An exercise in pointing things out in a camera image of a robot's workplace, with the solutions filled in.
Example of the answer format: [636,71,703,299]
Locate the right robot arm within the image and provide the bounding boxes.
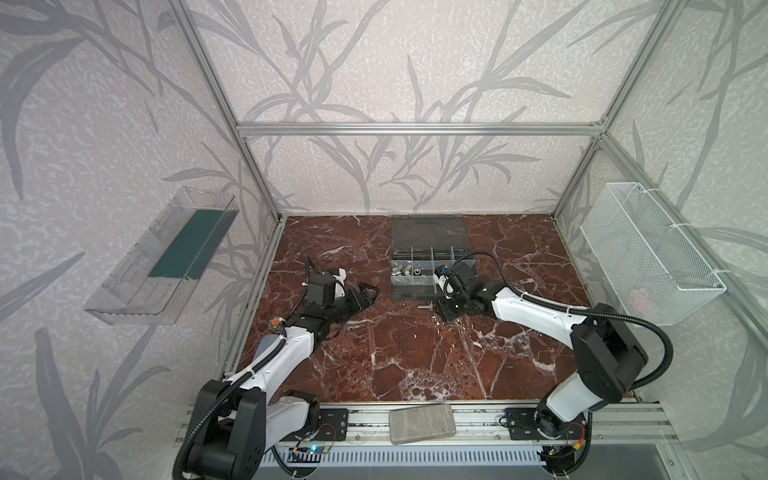
[433,262,674,439]

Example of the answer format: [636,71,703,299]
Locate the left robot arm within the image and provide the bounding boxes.
[172,269,380,479]

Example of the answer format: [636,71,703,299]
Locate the clear compartment organizer box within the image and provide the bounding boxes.
[390,215,472,301]

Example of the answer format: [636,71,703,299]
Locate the grey stone block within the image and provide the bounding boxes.
[389,403,457,445]

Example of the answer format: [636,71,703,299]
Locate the green mat on shelf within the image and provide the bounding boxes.
[148,209,238,281]

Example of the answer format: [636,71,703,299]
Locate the white ventilation grille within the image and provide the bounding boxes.
[277,445,543,468]

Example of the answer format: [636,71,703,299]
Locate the pink object in basket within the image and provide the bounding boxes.
[628,288,658,319]

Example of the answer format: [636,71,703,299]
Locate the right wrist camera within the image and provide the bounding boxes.
[433,265,454,298]

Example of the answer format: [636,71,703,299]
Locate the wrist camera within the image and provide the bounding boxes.
[433,265,454,298]
[328,268,347,299]

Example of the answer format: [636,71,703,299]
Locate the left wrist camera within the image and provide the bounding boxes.
[328,268,347,299]

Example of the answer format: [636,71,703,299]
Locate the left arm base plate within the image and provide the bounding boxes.
[298,408,350,442]

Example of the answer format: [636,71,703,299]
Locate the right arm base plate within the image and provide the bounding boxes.
[498,407,551,441]

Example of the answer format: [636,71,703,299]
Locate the clear acrylic wall shelf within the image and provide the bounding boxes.
[84,187,239,326]

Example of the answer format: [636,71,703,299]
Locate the white wire mesh basket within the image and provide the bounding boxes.
[581,182,727,326]

